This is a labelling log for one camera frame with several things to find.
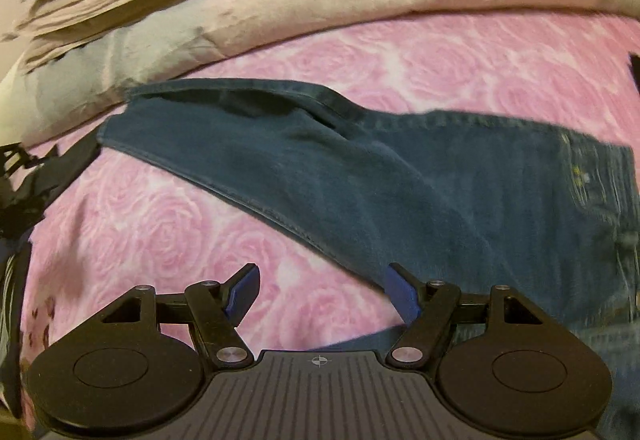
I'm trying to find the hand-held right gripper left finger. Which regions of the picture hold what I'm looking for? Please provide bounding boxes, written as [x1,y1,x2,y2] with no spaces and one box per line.
[101,263,262,367]

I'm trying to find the pink floral blanket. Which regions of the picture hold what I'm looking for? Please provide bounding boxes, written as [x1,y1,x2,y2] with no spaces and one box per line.
[17,12,640,371]

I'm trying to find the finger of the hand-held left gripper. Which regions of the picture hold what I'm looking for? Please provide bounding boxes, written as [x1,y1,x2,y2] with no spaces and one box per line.
[29,136,101,202]

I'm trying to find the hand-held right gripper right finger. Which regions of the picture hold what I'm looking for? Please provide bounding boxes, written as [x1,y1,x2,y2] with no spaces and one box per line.
[386,263,548,369]

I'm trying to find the blue denim jeans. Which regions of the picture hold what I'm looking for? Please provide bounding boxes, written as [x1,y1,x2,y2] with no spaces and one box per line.
[96,79,640,421]

